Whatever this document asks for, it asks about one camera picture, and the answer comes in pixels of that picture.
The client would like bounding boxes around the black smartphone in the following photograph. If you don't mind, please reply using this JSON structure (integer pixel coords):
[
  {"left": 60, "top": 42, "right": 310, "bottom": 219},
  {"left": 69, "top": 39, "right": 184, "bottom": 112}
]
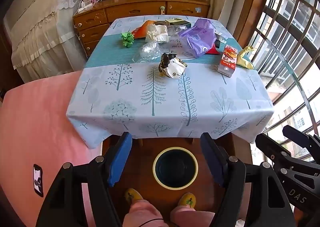
[{"left": 33, "top": 164, "right": 44, "bottom": 197}]

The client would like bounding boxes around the red drink carton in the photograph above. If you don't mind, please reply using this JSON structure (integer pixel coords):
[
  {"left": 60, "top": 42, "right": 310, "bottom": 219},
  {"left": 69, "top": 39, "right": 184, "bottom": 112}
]
[{"left": 217, "top": 44, "right": 238, "bottom": 77}]

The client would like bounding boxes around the person's right leg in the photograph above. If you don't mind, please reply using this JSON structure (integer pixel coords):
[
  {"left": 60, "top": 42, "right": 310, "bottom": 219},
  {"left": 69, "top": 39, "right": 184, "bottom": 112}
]
[{"left": 170, "top": 206, "right": 215, "bottom": 227}]

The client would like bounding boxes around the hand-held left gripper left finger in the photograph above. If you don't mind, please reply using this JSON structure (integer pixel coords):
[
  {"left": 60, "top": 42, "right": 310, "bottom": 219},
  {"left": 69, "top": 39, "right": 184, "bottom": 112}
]
[{"left": 36, "top": 132, "right": 133, "bottom": 227}]

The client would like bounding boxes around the dark bin with cream rim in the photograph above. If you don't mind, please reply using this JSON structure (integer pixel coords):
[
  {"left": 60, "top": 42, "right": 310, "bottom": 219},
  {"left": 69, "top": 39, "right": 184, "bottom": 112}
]
[{"left": 152, "top": 147, "right": 198, "bottom": 189}]

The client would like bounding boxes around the orange foil pouch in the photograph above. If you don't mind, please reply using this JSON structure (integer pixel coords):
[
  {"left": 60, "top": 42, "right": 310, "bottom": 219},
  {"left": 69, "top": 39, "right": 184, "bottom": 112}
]
[{"left": 132, "top": 20, "right": 160, "bottom": 39}]

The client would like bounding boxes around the crumpled clear plastic bag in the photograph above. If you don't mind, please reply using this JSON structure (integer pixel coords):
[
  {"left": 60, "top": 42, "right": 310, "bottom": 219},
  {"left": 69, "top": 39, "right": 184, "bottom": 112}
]
[{"left": 132, "top": 41, "right": 162, "bottom": 63}]

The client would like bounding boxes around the dark green cardboard box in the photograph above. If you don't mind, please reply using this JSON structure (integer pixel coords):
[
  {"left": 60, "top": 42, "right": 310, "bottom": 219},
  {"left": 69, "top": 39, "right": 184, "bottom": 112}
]
[{"left": 165, "top": 18, "right": 192, "bottom": 28}]

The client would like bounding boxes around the tree print tablecloth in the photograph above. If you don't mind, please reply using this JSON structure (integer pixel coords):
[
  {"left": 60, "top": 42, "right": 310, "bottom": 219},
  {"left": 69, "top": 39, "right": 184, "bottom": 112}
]
[{"left": 66, "top": 15, "right": 275, "bottom": 149}]

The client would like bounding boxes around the person's leg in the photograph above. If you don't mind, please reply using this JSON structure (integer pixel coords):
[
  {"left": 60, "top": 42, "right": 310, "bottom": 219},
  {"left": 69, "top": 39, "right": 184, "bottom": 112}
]
[
  {"left": 122, "top": 199, "right": 165, "bottom": 227},
  {"left": 170, "top": 206, "right": 215, "bottom": 227}
]

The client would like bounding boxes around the red envelope with gold print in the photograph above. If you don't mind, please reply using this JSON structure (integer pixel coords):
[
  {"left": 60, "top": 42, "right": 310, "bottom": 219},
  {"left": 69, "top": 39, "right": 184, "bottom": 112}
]
[{"left": 205, "top": 42, "right": 220, "bottom": 55}]

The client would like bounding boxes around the yellow slipper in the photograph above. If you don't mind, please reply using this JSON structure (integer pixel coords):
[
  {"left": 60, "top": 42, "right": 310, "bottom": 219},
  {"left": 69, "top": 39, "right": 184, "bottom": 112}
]
[
  {"left": 178, "top": 192, "right": 197, "bottom": 209},
  {"left": 124, "top": 188, "right": 144, "bottom": 204}
]

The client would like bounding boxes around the white power strip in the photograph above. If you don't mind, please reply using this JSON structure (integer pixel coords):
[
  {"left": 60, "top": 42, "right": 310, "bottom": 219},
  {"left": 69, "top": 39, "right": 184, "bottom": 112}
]
[{"left": 77, "top": 0, "right": 97, "bottom": 13}]

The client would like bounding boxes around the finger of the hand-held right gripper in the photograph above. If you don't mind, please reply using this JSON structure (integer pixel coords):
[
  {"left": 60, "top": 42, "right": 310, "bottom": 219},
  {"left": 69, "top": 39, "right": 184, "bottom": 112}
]
[
  {"left": 255, "top": 133, "right": 320, "bottom": 175},
  {"left": 282, "top": 125, "right": 320, "bottom": 160}
]

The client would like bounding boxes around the person's left leg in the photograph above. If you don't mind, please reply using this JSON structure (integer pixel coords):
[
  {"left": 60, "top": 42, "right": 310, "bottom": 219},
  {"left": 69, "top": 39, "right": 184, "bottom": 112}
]
[{"left": 122, "top": 199, "right": 165, "bottom": 227}]

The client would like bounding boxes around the metal window grille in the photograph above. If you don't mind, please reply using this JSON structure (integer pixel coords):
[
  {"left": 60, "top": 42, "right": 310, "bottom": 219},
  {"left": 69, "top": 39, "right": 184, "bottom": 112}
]
[{"left": 250, "top": 0, "right": 320, "bottom": 162}]

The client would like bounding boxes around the white purple small box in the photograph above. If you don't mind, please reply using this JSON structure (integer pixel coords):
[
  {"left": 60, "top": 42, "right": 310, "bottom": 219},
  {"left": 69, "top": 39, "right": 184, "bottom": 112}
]
[{"left": 214, "top": 30, "right": 228, "bottom": 44}]

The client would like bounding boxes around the white crumpled paper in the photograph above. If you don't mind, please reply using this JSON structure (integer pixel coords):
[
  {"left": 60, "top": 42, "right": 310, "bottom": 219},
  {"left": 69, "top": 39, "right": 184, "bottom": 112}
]
[{"left": 145, "top": 24, "right": 168, "bottom": 43}]

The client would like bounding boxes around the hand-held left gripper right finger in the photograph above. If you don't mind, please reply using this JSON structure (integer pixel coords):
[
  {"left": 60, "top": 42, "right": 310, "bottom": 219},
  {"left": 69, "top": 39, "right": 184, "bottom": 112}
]
[{"left": 200, "top": 132, "right": 297, "bottom": 227}]

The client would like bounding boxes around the green crumpled paper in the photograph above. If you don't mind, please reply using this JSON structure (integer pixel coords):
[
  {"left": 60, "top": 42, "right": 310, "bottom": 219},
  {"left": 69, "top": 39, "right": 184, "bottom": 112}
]
[{"left": 121, "top": 32, "right": 135, "bottom": 47}]

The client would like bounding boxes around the yellow crumpled paper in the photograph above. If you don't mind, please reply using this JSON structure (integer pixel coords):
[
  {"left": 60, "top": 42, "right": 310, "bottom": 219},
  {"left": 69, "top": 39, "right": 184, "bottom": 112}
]
[{"left": 236, "top": 45, "right": 255, "bottom": 70}]

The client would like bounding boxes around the crumpled black white wrapper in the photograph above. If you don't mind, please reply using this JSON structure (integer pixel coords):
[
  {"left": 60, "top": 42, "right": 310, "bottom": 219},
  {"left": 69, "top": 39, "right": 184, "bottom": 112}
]
[{"left": 158, "top": 52, "right": 187, "bottom": 80}]

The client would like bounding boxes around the wooden dresser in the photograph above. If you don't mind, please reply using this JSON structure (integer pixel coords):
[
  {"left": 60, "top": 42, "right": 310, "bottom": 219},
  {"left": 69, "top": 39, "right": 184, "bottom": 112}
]
[{"left": 72, "top": 0, "right": 210, "bottom": 57}]

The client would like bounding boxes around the clear plastic container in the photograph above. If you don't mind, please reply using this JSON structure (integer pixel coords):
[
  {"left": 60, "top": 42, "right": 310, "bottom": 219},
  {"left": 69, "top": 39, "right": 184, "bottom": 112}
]
[{"left": 167, "top": 25, "right": 188, "bottom": 39}]

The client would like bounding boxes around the purple plastic bag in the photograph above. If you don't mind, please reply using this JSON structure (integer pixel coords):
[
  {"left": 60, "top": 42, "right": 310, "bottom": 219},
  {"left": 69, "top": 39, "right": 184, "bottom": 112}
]
[{"left": 178, "top": 18, "right": 217, "bottom": 58}]

